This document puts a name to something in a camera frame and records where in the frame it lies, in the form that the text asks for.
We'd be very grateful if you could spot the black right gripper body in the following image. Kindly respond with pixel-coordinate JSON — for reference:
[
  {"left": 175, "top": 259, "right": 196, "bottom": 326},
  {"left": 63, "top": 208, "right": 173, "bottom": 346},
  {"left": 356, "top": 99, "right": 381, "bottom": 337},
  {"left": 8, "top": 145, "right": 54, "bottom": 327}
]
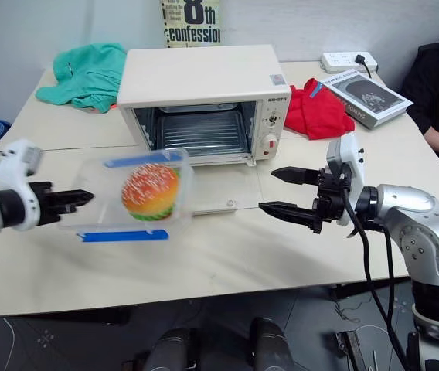
[{"left": 311, "top": 163, "right": 355, "bottom": 234}]

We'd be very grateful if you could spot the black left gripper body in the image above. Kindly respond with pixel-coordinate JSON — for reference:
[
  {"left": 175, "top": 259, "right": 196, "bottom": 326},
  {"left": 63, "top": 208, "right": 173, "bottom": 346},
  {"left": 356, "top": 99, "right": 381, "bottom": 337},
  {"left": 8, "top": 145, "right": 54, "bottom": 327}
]
[{"left": 29, "top": 180, "right": 57, "bottom": 227}]

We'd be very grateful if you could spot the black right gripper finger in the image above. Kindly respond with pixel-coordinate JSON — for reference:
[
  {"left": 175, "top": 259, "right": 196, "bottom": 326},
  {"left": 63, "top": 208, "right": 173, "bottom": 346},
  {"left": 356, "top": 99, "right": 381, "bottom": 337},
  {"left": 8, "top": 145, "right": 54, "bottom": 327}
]
[
  {"left": 271, "top": 165, "right": 323, "bottom": 187},
  {"left": 257, "top": 201, "right": 319, "bottom": 235}
]

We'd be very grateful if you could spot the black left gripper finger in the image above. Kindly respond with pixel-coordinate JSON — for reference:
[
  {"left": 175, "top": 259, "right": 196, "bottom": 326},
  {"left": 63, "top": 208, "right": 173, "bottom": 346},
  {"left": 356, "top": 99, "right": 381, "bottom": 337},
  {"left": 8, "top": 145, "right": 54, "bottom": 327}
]
[
  {"left": 49, "top": 206, "right": 78, "bottom": 223},
  {"left": 53, "top": 189, "right": 95, "bottom": 207}
]

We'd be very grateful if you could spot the clear container with blue clips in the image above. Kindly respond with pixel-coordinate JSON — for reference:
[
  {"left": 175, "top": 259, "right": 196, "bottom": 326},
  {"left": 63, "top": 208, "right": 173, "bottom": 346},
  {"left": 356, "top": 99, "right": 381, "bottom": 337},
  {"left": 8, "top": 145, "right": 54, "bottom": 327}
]
[{"left": 59, "top": 148, "right": 195, "bottom": 244}]

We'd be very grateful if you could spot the toy hamburger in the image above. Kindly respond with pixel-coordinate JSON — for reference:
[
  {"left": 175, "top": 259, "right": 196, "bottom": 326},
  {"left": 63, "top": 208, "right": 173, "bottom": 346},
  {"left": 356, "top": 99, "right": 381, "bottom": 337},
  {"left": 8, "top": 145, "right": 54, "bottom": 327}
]
[{"left": 121, "top": 163, "right": 181, "bottom": 223}]

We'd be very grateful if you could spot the glass toaster oven door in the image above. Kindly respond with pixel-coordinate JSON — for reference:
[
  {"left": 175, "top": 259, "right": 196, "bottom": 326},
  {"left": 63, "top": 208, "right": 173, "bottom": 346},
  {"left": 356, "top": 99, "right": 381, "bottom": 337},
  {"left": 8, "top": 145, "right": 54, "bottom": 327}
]
[{"left": 188, "top": 158, "right": 261, "bottom": 216}]

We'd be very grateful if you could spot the metal oven rack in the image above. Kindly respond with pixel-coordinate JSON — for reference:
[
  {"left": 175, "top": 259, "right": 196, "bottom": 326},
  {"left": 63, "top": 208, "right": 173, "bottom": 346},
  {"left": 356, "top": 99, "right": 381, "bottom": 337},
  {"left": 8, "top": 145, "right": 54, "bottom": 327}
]
[{"left": 156, "top": 111, "right": 249, "bottom": 156}]

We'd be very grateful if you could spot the cream white toaster oven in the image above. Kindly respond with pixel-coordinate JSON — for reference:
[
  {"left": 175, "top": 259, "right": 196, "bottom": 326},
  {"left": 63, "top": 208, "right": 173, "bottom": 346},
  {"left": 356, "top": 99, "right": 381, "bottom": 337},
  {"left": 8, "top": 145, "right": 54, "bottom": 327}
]
[{"left": 117, "top": 43, "right": 293, "bottom": 168}]

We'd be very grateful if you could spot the red cloth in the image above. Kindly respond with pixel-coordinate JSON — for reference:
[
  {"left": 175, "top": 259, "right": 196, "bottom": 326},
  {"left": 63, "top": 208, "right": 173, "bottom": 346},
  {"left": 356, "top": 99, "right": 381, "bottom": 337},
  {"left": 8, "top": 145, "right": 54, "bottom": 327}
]
[{"left": 284, "top": 77, "right": 356, "bottom": 141}]

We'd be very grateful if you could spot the grey graphic design book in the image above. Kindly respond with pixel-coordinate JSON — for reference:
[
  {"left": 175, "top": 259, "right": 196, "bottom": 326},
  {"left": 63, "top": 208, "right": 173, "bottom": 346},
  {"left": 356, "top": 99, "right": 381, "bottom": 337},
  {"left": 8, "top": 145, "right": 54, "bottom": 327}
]
[{"left": 322, "top": 69, "right": 414, "bottom": 130}]

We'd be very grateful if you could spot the green cloth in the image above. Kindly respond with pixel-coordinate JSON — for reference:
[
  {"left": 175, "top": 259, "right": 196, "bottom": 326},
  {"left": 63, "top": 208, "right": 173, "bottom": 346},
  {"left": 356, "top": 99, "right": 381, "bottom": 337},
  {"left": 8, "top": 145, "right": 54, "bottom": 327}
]
[{"left": 36, "top": 43, "right": 128, "bottom": 114}]

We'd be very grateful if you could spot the white power strip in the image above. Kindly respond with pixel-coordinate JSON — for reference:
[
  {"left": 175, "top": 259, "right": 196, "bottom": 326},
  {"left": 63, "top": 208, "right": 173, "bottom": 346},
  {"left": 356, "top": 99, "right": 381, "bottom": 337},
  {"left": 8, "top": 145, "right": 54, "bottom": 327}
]
[{"left": 319, "top": 51, "right": 380, "bottom": 74}]

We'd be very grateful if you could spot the dark rounded shape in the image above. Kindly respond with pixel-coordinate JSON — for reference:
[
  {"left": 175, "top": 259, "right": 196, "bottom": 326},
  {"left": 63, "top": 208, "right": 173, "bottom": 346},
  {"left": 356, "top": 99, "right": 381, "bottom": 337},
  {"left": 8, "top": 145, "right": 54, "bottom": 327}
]
[
  {"left": 249, "top": 317, "right": 295, "bottom": 371},
  {"left": 144, "top": 327, "right": 202, "bottom": 371}
]

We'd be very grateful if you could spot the black device on floor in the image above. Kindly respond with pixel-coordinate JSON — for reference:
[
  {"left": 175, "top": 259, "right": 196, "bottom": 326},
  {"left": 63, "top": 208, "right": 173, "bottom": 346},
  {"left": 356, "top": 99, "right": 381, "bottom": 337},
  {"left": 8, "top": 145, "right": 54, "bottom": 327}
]
[{"left": 334, "top": 330, "right": 366, "bottom": 371}]

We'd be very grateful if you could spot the confession book cover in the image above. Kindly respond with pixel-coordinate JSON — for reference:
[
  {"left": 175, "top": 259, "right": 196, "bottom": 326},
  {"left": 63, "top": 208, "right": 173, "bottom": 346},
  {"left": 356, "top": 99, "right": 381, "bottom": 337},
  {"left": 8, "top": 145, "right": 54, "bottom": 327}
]
[{"left": 160, "top": 0, "right": 222, "bottom": 49}]

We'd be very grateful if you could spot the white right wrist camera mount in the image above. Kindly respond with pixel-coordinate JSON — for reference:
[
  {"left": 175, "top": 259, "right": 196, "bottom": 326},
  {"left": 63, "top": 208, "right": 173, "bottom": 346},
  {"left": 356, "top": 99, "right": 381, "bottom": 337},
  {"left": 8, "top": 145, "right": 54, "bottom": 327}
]
[{"left": 325, "top": 133, "right": 366, "bottom": 227}]

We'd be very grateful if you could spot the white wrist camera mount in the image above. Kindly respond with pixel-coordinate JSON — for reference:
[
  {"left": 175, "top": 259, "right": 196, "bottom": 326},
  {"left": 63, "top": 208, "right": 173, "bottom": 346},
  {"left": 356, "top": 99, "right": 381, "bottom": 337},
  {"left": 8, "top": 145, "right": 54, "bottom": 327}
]
[
  {"left": 325, "top": 133, "right": 366, "bottom": 227},
  {"left": 0, "top": 138, "right": 46, "bottom": 232}
]

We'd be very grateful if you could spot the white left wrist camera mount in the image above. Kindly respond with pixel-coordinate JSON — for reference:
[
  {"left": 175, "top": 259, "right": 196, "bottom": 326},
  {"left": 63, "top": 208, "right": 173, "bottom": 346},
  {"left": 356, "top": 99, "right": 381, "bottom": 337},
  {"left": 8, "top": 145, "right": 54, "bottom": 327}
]
[{"left": 0, "top": 138, "right": 46, "bottom": 232}]

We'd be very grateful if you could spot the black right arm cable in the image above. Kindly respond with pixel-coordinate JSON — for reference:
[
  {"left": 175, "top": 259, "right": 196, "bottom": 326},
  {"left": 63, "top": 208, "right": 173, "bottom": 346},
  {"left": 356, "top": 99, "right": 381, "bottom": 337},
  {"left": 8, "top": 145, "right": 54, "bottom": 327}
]
[
  {"left": 339, "top": 172, "right": 412, "bottom": 371},
  {"left": 383, "top": 226, "right": 399, "bottom": 341}
]

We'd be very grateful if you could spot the black plug with cable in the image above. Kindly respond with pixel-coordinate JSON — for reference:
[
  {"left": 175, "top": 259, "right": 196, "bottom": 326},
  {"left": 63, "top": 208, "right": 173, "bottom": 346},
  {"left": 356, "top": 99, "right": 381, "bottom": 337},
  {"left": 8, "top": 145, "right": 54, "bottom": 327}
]
[{"left": 354, "top": 54, "right": 374, "bottom": 80}]

